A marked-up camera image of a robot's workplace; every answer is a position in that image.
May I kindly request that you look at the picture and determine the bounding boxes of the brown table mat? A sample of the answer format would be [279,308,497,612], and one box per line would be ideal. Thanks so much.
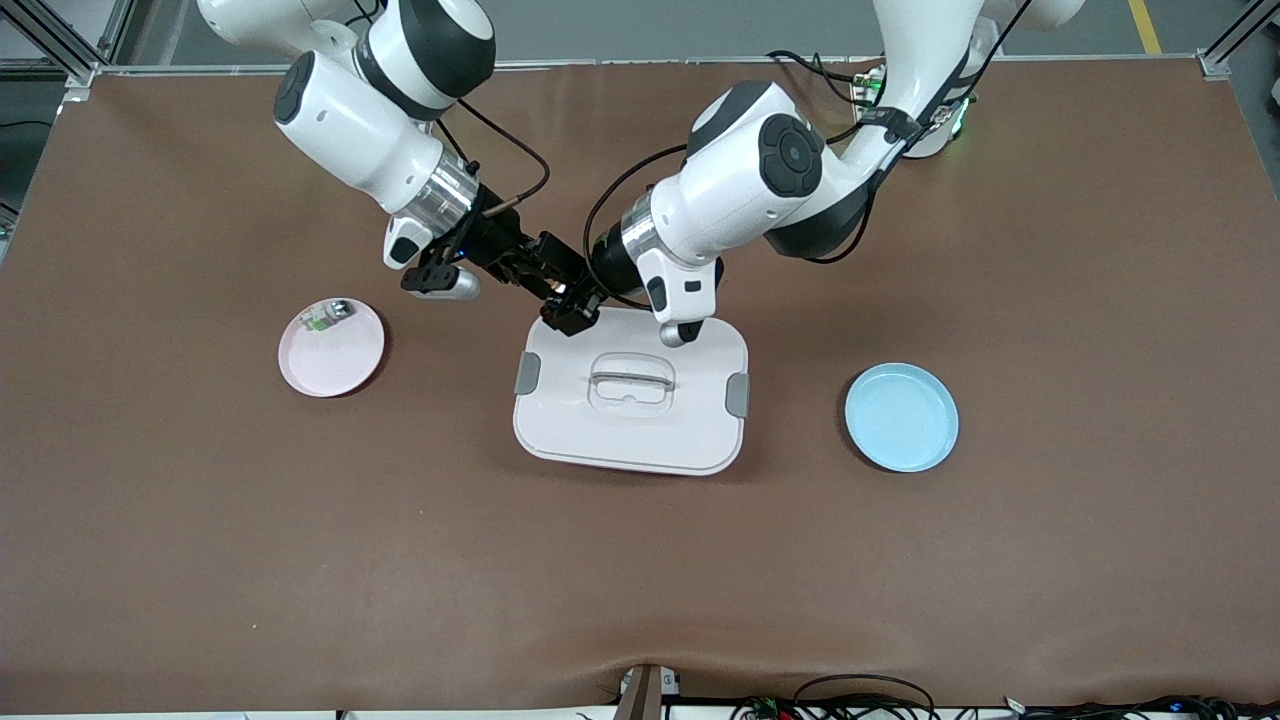
[0,58,1280,716]

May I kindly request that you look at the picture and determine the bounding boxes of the light blue round plate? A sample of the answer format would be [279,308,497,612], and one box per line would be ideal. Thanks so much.
[844,362,960,474]

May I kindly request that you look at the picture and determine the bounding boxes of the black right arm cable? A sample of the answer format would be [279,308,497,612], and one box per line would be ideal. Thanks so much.
[435,95,553,216]

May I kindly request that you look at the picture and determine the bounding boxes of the black cable bundle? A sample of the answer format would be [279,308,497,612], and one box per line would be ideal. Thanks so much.
[1003,692,1280,720]

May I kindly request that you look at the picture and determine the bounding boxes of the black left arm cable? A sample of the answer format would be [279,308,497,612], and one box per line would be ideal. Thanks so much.
[582,144,693,306]

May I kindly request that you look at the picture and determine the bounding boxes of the aluminium frame profile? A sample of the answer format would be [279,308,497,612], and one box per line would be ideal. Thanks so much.
[0,0,136,89]
[1198,20,1280,81]

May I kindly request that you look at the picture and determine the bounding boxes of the white lidded container grey latches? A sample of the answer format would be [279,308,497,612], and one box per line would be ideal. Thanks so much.
[513,306,751,477]

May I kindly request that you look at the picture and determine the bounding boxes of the looped black cable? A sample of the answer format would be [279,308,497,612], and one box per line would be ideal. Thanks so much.
[788,673,939,720]

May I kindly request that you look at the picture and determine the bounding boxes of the pale pink round plate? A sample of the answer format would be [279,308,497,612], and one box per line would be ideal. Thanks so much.
[277,296,387,399]

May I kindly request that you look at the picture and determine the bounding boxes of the black cable at arm base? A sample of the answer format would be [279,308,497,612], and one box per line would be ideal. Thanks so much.
[765,48,881,101]

